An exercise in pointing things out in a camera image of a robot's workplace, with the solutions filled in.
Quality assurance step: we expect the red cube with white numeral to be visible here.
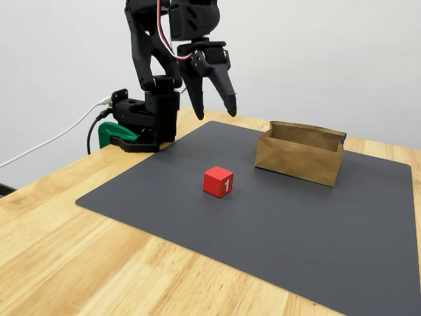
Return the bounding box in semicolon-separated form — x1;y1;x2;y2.
203;166;234;199

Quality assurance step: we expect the brown paper bag tray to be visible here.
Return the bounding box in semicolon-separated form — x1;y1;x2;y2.
254;120;347;188

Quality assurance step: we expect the motor controller board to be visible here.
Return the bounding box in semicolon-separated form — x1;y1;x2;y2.
105;88;130;111

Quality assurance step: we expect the green table clamp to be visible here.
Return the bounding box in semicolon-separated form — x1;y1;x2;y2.
97;121;137;149

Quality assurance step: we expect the dark gray rectangular mat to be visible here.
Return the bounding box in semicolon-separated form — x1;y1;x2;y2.
74;120;421;316

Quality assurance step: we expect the red white black servo wire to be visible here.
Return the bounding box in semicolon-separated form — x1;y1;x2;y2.
157;0;195;62

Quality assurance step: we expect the black power cable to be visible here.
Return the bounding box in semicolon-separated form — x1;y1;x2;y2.
86;109;114;155

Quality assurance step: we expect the white USB cable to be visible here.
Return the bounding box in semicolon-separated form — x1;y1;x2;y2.
0;95;113;169

